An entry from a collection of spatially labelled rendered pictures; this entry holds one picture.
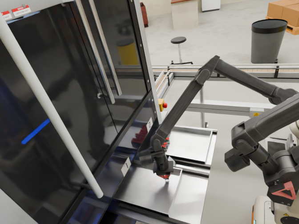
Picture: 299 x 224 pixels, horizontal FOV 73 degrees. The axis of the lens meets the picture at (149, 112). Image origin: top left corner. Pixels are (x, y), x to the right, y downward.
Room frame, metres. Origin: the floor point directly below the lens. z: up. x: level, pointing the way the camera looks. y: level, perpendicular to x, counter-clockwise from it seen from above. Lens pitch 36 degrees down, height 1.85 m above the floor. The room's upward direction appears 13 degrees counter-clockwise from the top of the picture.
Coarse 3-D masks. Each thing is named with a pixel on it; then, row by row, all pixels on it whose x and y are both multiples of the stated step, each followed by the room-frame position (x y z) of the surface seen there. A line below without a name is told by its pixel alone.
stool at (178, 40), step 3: (180, 36) 3.97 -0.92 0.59; (174, 39) 3.89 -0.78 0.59; (177, 39) 3.86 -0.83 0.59; (180, 39) 3.82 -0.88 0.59; (183, 39) 3.78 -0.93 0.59; (171, 42) 3.81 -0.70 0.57; (174, 42) 3.75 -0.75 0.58; (177, 42) 3.72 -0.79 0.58; (180, 42) 3.70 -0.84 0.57; (180, 51) 3.84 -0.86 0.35; (180, 54) 3.84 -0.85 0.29; (180, 57) 3.83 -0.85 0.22; (180, 60) 3.84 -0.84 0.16; (177, 63) 3.91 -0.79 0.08; (180, 63) 3.84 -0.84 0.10; (183, 63) 3.84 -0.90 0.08; (186, 63) 3.84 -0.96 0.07; (189, 63) 3.84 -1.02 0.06; (192, 63) 3.85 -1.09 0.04
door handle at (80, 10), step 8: (64, 0) 0.72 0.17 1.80; (72, 0) 0.70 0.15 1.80; (80, 0) 0.70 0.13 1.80; (80, 8) 0.69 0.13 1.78; (80, 16) 0.69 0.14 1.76; (88, 24) 0.70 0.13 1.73; (88, 32) 0.69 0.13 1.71; (88, 40) 0.69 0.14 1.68; (96, 48) 0.69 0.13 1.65; (96, 56) 0.69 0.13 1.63; (104, 72) 0.69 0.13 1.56; (104, 80) 0.69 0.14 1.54; (104, 96) 0.71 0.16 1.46; (112, 96) 0.69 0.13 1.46
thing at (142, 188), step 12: (132, 168) 0.81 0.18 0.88; (144, 168) 0.79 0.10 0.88; (132, 180) 0.73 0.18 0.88; (144, 180) 0.71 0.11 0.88; (156, 180) 0.69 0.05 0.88; (180, 180) 0.65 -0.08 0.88; (120, 192) 0.67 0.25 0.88; (132, 192) 0.65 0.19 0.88; (144, 192) 0.63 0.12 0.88; (156, 192) 0.62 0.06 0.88; (168, 192) 0.60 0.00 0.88; (132, 204) 0.57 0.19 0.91; (144, 204) 0.57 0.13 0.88; (156, 204) 0.55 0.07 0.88; (168, 204) 0.54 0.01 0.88; (168, 216) 0.48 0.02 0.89
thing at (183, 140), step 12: (180, 132) 1.02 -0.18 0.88; (192, 132) 1.00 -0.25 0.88; (204, 132) 0.96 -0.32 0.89; (168, 144) 0.94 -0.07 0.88; (180, 144) 0.91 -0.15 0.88; (192, 144) 0.89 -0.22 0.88; (204, 144) 0.87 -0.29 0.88; (168, 156) 0.83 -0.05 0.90; (180, 156) 0.79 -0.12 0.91; (192, 156) 0.80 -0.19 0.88; (204, 156) 0.78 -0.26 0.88
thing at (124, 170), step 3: (126, 162) 0.73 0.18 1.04; (129, 162) 0.75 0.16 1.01; (123, 165) 0.70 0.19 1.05; (126, 165) 0.72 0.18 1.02; (129, 165) 0.74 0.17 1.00; (123, 168) 0.69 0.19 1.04; (126, 168) 0.71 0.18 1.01; (123, 171) 0.69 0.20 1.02; (126, 171) 0.71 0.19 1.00; (123, 174) 0.68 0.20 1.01
